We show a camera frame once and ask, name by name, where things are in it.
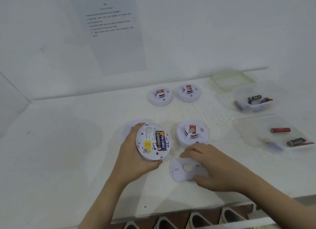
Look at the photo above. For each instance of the blue and red battery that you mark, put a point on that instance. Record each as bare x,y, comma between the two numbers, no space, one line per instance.
163,141

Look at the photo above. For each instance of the white round mounting plate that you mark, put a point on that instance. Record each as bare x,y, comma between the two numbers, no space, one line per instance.
180,170

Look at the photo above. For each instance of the person's left thumb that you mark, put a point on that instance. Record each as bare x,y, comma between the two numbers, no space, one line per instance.
154,164

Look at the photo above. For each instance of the purple battery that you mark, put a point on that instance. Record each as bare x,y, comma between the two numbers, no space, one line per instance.
265,100
240,105

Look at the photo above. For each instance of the clear plastic container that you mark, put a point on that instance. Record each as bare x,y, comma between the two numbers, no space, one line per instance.
256,98

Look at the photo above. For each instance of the person's right thumb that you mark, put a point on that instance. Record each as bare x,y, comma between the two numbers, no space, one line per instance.
201,180

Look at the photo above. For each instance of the clear lid with green rim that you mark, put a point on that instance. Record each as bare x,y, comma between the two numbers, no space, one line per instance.
232,80

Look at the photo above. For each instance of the clear shallow plastic tray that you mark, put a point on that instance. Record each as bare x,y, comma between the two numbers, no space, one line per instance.
271,135

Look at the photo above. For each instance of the person's left hand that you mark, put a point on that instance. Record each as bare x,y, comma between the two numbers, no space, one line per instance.
128,159

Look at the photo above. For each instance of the person's left forearm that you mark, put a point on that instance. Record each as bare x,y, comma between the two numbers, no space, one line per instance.
106,201

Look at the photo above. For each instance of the black battery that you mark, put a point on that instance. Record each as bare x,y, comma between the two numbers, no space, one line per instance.
255,98
158,140
297,142

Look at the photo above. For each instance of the printed paper instruction sheet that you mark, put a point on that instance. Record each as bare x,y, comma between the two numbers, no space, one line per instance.
111,38

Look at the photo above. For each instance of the person's right forearm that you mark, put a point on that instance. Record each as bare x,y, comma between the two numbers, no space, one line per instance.
279,201

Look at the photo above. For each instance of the person's right hand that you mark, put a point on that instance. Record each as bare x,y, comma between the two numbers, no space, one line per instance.
219,169

